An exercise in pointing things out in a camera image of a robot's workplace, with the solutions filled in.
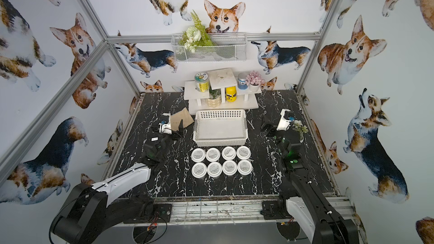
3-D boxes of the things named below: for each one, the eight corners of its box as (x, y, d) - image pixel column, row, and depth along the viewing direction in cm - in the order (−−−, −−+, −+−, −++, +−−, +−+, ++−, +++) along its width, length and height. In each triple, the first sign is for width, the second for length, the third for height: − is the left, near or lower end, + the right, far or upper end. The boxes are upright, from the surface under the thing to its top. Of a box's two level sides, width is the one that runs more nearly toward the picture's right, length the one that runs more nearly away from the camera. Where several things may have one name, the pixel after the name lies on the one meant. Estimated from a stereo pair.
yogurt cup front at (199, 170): (193, 181, 85) (190, 176, 79) (194, 168, 89) (192, 162, 83) (207, 181, 85) (205, 176, 79) (208, 168, 89) (206, 162, 83)
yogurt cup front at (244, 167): (237, 178, 85) (237, 173, 79) (236, 165, 89) (237, 159, 84) (251, 178, 85) (253, 173, 79) (250, 165, 89) (251, 159, 84)
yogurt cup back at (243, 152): (239, 165, 90) (240, 159, 84) (234, 155, 93) (235, 148, 87) (251, 160, 91) (252, 154, 85) (245, 150, 95) (246, 143, 89)
